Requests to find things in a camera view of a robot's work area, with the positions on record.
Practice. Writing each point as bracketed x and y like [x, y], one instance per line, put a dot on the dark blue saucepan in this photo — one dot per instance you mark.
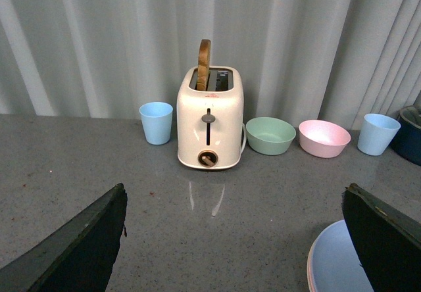
[406, 142]

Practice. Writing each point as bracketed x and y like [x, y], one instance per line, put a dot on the light blue cup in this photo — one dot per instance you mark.
[156, 118]
[376, 133]

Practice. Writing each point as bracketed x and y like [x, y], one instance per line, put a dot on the pink bowl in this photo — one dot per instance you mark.
[322, 139]

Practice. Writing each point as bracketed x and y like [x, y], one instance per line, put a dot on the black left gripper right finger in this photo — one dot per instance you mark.
[387, 241]

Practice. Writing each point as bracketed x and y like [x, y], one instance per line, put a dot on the grey curtain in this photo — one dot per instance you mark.
[335, 60]

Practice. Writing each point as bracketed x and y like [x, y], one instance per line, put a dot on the slice of brown bread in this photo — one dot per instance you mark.
[203, 64]

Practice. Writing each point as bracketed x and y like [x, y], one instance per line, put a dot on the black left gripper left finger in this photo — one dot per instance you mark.
[79, 256]

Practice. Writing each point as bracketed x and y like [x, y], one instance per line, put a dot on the glass lid with blue knob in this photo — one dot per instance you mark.
[411, 115]

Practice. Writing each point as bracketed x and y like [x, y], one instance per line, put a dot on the light blue plate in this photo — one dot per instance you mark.
[335, 264]

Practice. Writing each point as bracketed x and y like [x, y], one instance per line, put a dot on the green bowl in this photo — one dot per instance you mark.
[269, 136]

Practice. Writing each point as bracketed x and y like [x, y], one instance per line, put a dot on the cream toaster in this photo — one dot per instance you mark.
[210, 123]

